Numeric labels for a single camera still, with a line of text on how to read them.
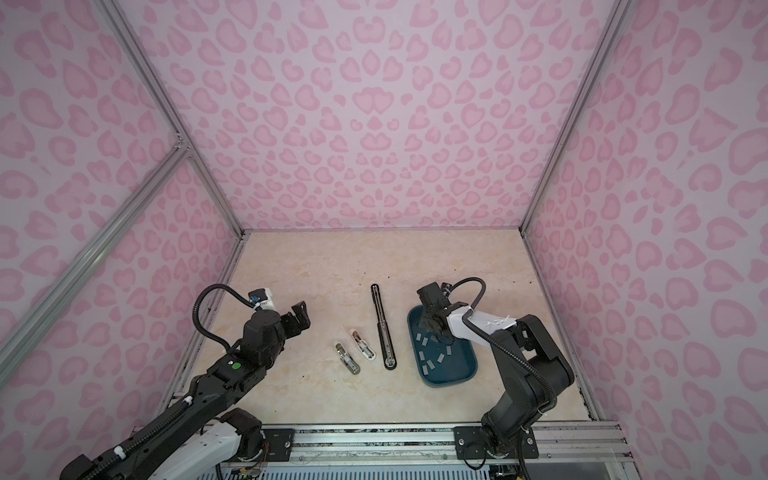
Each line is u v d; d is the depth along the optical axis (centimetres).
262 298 69
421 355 88
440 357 87
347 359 86
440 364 86
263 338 60
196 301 55
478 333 47
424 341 90
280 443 73
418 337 91
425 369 84
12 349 50
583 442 75
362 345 88
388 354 86
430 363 86
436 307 73
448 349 88
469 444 73
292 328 73
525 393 44
